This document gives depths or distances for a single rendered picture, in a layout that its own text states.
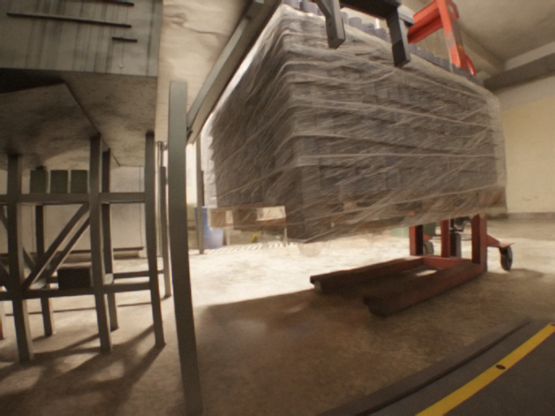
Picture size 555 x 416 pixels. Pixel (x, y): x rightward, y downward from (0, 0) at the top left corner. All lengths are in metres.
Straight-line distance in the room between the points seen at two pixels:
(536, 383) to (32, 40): 0.94
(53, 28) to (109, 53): 0.13
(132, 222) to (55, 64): 2.71
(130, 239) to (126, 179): 0.71
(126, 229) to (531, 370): 3.24
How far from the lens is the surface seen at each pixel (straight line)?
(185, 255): 0.58
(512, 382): 0.35
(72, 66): 0.67
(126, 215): 3.26
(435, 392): 0.30
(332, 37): 0.42
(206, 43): 0.96
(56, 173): 1.06
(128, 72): 0.65
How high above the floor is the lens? 0.50
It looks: 2 degrees up
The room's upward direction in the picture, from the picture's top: 2 degrees counter-clockwise
